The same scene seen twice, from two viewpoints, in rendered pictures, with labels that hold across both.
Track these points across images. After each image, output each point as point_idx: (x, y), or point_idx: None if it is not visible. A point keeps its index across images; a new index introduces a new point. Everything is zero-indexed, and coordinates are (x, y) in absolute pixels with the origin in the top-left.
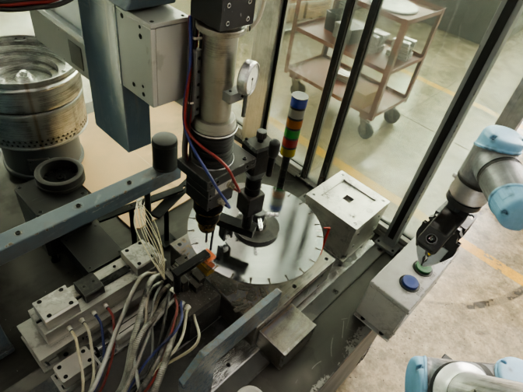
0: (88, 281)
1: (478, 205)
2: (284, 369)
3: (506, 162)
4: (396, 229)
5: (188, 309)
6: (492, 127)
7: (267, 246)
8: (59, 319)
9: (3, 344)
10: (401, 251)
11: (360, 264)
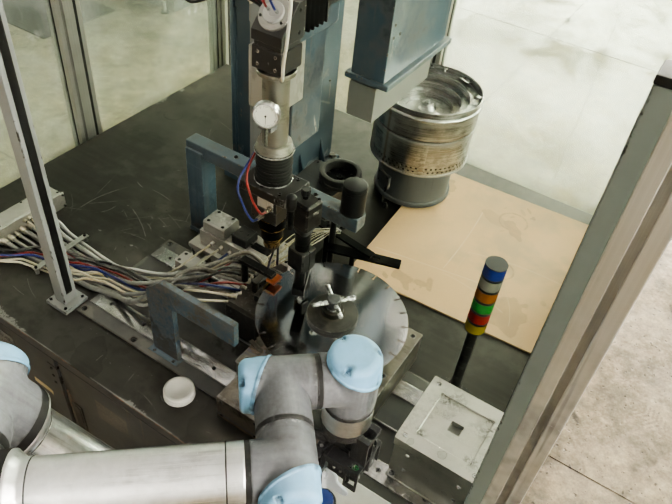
0: (246, 232)
1: (322, 419)
2: (220, 420)
3: (309, 358)
4: None
5: (232, 296)
6: (363, 339)
7: (307, 327)
8: (210, 229)
9: (202, 223)
10: (377, 496)
11: (393, 500)
